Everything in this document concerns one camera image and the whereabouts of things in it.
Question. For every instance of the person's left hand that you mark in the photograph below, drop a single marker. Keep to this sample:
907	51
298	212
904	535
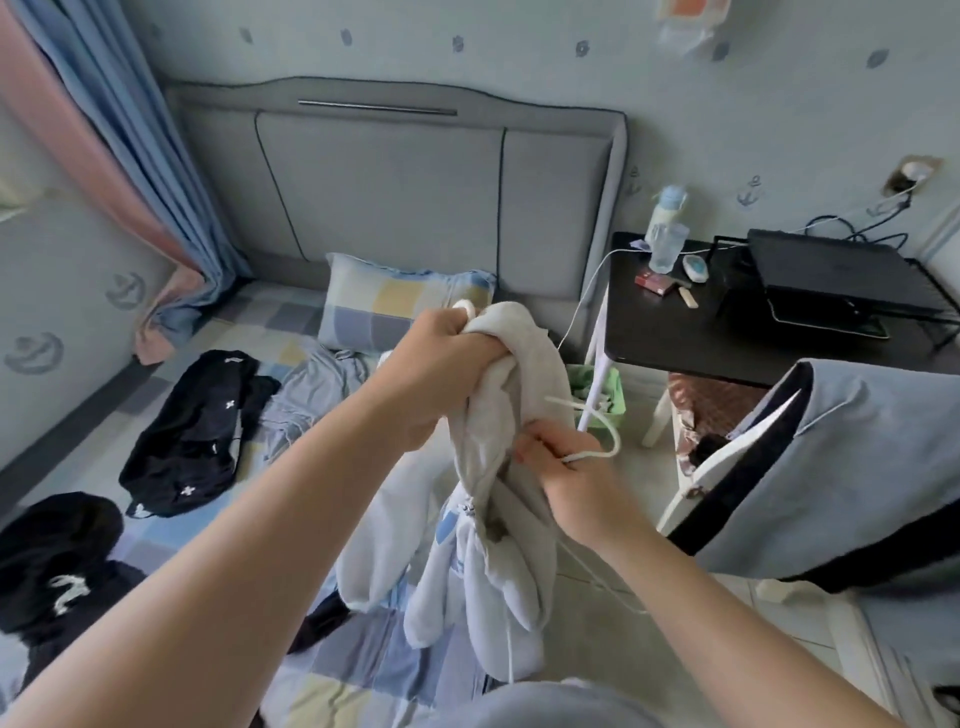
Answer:
431	367

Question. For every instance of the person's right hand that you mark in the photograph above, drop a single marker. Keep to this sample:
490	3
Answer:
589	487

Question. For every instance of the person's left fingers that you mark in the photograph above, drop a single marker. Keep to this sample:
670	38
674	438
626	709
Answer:
480	349

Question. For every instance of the person's right thumb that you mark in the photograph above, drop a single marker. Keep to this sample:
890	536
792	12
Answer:
538	461

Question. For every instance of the person's left forearm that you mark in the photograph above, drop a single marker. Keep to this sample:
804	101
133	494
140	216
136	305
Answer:
217	570

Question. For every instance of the person's right forearm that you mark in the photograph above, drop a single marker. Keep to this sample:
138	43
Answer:
720	637

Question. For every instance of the green plastic basket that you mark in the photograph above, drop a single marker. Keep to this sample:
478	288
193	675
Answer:
600	394

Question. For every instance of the checked pillow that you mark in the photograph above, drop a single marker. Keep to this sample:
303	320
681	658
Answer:
375	304

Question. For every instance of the grey-blue crumpled garment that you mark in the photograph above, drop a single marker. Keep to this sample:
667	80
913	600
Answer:
315	394

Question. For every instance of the brown wicker basket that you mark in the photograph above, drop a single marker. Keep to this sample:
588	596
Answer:
709	409

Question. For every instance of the grey upholstered headboard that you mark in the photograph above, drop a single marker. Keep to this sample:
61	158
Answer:
390	187

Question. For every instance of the red cigarette pack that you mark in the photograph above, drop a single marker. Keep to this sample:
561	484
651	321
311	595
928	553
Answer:
655	283

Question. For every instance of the black side table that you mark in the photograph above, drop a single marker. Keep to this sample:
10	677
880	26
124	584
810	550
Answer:
697	330

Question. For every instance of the beige lighter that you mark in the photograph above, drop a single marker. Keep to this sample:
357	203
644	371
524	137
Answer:
688	296

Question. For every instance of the white oval remote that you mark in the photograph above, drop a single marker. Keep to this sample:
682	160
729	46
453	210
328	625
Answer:
695	268

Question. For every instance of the white bottle with blue cap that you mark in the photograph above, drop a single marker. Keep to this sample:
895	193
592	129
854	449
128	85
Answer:
667	206

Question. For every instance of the black garment with white crosses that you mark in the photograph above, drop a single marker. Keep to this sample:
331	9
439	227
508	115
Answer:
195	431

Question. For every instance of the grey-blue jacket with black trim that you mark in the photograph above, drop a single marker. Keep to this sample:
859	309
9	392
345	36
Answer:
847	472

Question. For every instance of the checked bed sheet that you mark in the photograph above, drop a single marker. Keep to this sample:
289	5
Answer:
187	525

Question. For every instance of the black laptop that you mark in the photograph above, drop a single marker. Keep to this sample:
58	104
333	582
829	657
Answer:
832	281

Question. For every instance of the clear plastic bag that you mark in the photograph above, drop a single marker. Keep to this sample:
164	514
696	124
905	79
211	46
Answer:
691	22

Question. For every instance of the blue curtain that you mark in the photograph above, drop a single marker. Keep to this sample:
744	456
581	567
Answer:
142	142

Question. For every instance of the pink curtain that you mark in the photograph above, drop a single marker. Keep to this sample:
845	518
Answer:
82	172

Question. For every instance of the wall socket with plug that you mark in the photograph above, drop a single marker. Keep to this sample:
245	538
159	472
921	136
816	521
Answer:
911	174

